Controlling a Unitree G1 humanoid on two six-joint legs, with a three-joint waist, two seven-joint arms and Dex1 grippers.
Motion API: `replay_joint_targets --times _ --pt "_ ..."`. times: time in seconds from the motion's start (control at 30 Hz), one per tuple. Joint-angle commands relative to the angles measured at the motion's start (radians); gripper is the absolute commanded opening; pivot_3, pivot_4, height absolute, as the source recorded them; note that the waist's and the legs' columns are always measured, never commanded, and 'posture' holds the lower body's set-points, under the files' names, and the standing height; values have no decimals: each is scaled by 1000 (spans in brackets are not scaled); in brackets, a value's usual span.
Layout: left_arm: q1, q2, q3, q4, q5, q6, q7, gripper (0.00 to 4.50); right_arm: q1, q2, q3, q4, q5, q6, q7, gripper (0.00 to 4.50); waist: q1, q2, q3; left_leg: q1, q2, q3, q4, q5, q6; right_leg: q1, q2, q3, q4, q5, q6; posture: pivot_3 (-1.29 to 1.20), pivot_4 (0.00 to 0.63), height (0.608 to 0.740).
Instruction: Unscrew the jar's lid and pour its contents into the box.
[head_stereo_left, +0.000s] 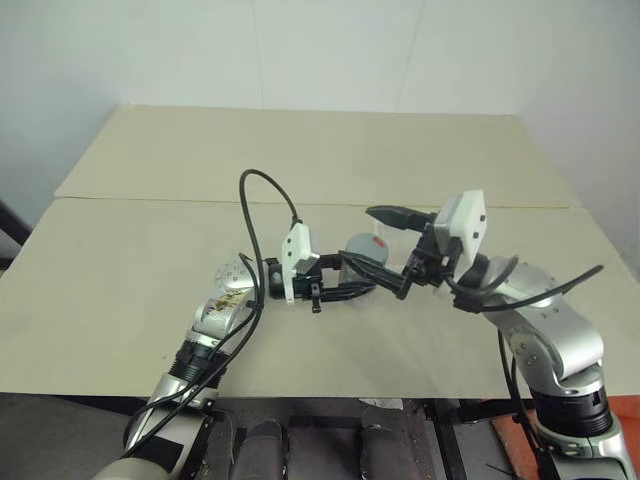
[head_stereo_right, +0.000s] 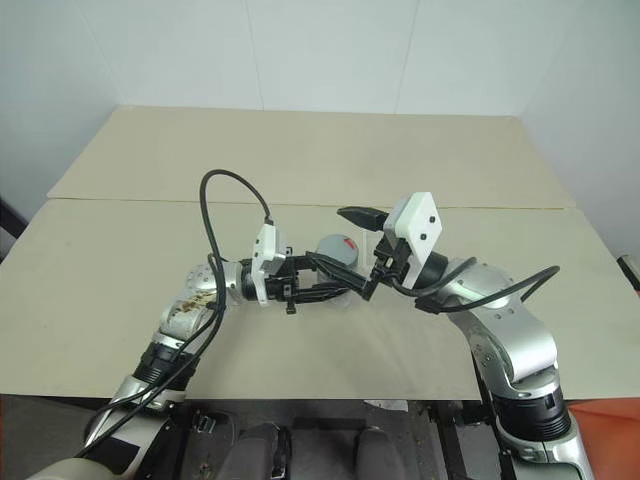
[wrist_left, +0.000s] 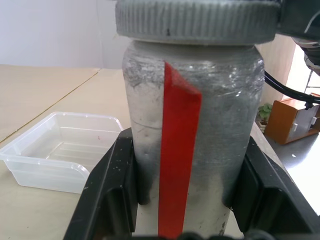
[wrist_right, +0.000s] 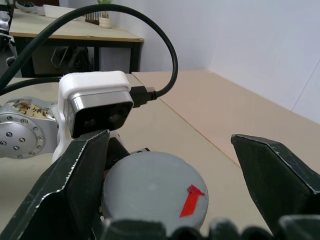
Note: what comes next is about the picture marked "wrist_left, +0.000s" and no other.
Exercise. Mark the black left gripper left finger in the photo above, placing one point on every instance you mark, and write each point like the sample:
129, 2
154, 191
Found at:
105, 190

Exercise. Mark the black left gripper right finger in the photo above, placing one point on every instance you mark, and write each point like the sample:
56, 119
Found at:
272, 200

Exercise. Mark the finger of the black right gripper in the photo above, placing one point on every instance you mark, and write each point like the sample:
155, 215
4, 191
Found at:
291, 17

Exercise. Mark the grey jar with red stripe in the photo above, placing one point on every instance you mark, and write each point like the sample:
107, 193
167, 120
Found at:
215, 140

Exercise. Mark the grey ribbed jar lid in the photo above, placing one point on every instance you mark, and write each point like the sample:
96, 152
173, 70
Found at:
197, 20

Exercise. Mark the clear plastic box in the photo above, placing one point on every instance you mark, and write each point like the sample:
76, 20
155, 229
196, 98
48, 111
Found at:
52, 150

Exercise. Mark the orange wooden cabinet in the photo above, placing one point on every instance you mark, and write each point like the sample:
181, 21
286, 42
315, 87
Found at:
287, 122

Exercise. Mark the small green potted plant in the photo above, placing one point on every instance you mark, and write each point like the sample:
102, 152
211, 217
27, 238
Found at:
264, 112

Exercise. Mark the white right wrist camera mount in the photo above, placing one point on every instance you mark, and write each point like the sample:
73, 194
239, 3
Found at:
311, 55

